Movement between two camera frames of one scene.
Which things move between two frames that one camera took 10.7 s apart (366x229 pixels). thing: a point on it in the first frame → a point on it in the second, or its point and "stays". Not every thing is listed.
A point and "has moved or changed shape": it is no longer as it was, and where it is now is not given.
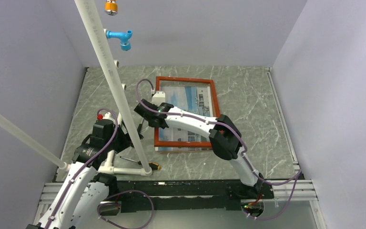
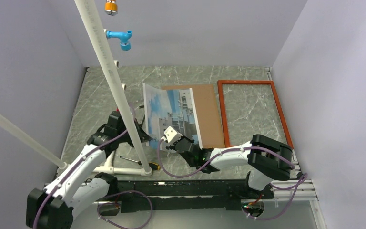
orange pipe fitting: x=111 y=7 stays
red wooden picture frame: x=216 y=109 → x=223 y=109
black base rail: x=164 y=196 stays
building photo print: x=195 y=99 has moved or changed shape
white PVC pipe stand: x=96 y=36 stays
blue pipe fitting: x=125 y=36 stays
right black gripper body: x=151 y=124 → x=192 y=163
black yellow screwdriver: x=153 y=166 stays
